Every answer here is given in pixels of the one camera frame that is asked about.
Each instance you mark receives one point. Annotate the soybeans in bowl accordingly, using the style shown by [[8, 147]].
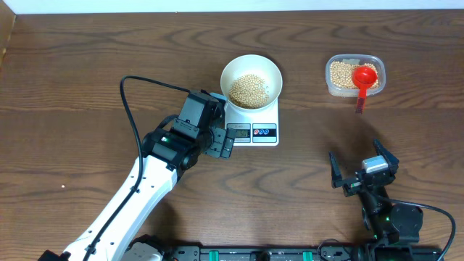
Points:
[[249, 92]]

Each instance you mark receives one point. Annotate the soybeans in container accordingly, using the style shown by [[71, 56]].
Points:
[[341, 74]]

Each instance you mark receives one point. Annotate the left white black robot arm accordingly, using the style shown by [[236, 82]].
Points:
[[165, 156]]

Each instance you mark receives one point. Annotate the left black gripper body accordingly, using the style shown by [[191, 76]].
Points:
[[220, 145]]

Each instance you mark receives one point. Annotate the left gripper grey camera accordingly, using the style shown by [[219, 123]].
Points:
[[200, 113]]

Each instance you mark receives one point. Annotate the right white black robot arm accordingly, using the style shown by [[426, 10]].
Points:
[[395, 226]]

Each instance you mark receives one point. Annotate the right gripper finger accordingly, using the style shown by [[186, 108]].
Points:
[[391, 160], [336, 177]]

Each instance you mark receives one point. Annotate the white round bowl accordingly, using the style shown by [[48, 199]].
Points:
[[253, 64]]

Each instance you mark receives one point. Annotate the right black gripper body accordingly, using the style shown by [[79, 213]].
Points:
[[352, 188]]

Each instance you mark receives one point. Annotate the clear plastic bean container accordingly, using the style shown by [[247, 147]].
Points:
[[358, 59]]

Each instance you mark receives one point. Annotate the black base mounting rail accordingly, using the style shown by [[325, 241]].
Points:
[[326, 252]]

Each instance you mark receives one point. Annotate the red plastic measuring scoop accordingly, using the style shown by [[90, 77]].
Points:
[[364, 78]]

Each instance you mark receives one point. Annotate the white digital kitchen scale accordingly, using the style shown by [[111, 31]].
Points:
[[254, 127]]

